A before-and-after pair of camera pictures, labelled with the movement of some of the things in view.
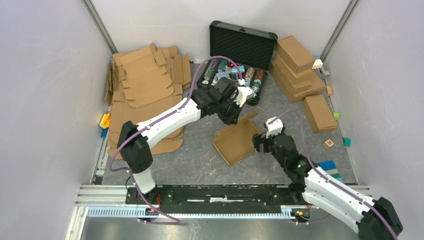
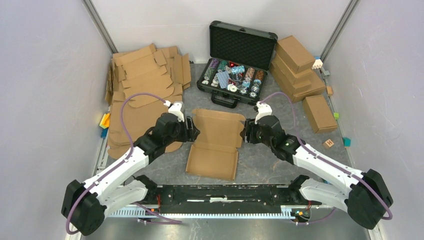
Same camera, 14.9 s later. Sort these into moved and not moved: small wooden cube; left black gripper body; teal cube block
Moved: left black gripper body
Not moved: teal cube block; small wooden cube
